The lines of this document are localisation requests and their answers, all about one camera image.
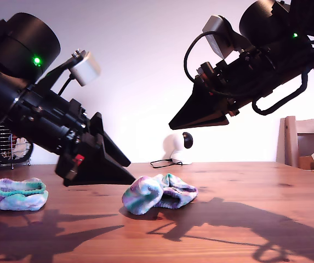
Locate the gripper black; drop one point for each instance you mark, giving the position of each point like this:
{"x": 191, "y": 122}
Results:
{"x": 52, "y": 123}
{"x": 239, "y": 79}

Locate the tie-dye Hugging Face sock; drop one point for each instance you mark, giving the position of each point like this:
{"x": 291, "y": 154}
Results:
{"x": 19, "y": 201}
{"x": 143, "y": 197}

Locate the white paper packet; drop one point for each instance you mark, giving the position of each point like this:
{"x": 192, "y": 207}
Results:
{"x": 22, "y": 146}

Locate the wooden chair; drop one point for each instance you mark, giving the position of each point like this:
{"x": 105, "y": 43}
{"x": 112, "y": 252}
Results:
{"x": 289, "y": 141}

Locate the brown cardboard box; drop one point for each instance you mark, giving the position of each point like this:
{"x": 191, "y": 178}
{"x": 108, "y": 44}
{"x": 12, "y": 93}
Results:
{"x": 306, "y": 162}

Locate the white round security camera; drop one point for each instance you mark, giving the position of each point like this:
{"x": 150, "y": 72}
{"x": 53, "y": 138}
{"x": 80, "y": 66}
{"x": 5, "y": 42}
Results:
{"x": 176, "y": 145}

